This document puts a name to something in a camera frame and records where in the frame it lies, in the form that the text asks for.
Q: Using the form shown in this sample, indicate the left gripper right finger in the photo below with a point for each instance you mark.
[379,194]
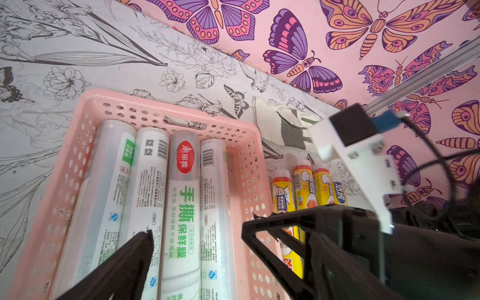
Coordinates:
[337,276]

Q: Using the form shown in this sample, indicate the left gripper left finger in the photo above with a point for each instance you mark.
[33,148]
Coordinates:
[121,277]

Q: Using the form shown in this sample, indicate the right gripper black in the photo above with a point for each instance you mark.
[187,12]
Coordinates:
[343,250]

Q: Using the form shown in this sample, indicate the white red-label wrap roll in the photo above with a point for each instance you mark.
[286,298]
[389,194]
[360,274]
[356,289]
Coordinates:
[180,270]

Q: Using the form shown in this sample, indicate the white green plastic wrap roll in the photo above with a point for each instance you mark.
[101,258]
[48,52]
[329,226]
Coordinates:
[218,279]
[144,205]

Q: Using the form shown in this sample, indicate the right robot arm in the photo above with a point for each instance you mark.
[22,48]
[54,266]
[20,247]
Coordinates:
[428,258]

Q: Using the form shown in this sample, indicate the yellow plastic wrap roll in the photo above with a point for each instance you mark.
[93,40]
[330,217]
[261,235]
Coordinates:
[339,193]
[322,181]
[304,185]
[283,202]

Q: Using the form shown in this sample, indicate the pink perforated plastic basket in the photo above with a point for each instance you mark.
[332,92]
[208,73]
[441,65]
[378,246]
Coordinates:
[250,190]

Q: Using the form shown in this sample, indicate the folded beige green cloth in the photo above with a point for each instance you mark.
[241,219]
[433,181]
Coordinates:
[285,126]

